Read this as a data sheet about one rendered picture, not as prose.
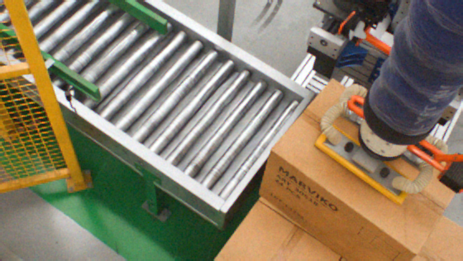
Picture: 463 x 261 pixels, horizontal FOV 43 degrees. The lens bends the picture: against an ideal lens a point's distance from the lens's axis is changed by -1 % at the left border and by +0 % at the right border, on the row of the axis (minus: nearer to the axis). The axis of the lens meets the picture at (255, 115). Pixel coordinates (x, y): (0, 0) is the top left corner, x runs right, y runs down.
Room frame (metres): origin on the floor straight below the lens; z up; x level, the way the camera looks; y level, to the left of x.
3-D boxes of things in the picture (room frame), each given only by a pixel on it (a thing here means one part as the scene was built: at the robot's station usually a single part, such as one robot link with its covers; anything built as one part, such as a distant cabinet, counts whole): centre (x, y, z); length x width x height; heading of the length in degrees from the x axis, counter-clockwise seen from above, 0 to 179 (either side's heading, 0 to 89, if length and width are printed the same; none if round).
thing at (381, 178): (0.93, -0.38, 1.07); 0.34 x 0.10 x 0.05; 62
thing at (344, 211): (1.02, -0.43, 0.74); 0.60 x 0.40 x 0.40; 63
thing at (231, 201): (1.17, -0.09, 0.58); 0.70 x 0.03 x 0.06; 156
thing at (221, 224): (1.17, -0.09, 0.48); 0.70 x 0.03 x 0.15; 156
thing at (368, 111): (1.02, -0.43, 1.29); 0.23 x 0.23 x 0.04
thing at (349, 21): (1.39, -0.28, 1.18); 0.09 x 0.08 x 0.05; 152
